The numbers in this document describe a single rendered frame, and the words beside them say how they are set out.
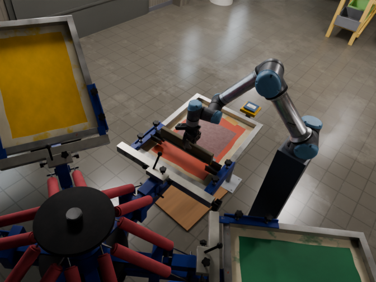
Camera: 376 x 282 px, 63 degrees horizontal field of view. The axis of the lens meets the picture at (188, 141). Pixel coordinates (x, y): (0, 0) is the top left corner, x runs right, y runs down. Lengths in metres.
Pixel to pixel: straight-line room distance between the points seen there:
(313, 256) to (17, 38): 2.08
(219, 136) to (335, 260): 1.03
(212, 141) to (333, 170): 1.94
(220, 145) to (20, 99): 1.26
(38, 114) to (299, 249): 1.62
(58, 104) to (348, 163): 3.12
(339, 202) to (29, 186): 3.00
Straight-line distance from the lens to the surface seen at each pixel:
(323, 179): 3.60
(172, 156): 2.00
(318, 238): 1.90
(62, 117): 1.96
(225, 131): 2.24
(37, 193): 3.14
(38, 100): 2.00
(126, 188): 1.65
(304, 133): 1.63
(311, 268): 1.80
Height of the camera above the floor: 2.44
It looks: 44 degrees down
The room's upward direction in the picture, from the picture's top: 8 degrees clockwise
